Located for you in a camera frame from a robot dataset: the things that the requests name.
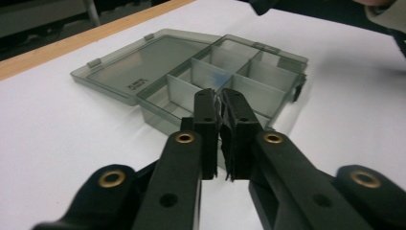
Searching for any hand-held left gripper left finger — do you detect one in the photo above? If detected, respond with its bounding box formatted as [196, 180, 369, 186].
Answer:
[132, 89, 222, 230]

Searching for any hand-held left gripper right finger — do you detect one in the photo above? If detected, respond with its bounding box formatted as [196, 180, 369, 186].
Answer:
[219, 88, 374, 230]

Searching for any grey transparent compartment box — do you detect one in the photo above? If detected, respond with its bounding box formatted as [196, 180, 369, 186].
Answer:
[70, 28, 309, 137]

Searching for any wooden table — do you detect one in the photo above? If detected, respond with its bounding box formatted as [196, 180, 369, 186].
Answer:
[0, 0, 195, 81]

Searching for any grey metal stand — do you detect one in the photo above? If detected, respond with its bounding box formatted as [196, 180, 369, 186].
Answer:
[83, 0, 101, 28]

